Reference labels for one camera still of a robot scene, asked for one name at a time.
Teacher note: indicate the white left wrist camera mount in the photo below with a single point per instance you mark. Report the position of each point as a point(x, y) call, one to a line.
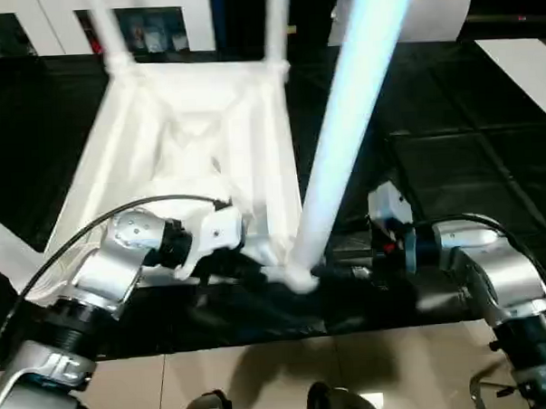
point(219, 229)

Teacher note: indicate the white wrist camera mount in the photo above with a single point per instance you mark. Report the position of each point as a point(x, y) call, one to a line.
point(388, 204)
point(219, 229)

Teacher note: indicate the dark robot foot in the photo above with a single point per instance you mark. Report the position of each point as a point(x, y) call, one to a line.
point(340, 401)
point(209, 408)

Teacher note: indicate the dark robot left foot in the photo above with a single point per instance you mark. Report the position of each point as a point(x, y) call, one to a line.
point(209, 408)

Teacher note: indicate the white plastic table leg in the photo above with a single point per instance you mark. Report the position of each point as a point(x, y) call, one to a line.
point(276, 27)
point(111, 35)
point(350, 97)
point(8, 252)

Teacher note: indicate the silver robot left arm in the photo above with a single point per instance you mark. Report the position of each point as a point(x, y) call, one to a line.
point(108, 275)

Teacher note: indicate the chrome tube frame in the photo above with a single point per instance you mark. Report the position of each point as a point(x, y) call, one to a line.
point(474, 395)

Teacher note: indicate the grey padded backrest cushion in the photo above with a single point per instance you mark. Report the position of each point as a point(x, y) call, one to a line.
point(437, 11)

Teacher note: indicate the red figurine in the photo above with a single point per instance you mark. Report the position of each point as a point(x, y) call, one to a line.
point(96, 45)

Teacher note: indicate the dark robot right foot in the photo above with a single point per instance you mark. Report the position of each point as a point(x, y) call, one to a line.
point(340, 401)

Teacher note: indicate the white glass-door cabinet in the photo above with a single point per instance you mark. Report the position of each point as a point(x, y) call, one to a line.
point(57, 28)

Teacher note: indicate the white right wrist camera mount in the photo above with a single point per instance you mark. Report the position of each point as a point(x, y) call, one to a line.
point(388, 204)

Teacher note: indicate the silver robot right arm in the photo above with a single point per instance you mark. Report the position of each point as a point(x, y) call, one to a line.
point(507, 271)

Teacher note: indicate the white flat board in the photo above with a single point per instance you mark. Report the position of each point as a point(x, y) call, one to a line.
point(521, 67)

